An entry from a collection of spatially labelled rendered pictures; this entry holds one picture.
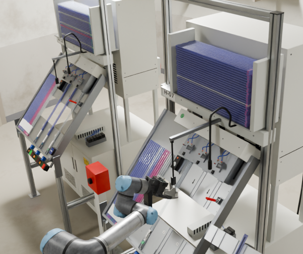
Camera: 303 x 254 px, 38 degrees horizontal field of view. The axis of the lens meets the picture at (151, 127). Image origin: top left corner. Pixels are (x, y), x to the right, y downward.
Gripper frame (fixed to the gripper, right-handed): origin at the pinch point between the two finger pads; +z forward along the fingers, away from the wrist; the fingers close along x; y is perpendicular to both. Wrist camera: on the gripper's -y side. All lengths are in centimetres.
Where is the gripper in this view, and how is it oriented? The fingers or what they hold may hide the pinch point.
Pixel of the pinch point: (171, 194)
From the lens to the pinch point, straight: 232.5
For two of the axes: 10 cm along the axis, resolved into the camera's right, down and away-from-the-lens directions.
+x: -5.7, -3.5, 7.4
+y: 3.8, -9.2, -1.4
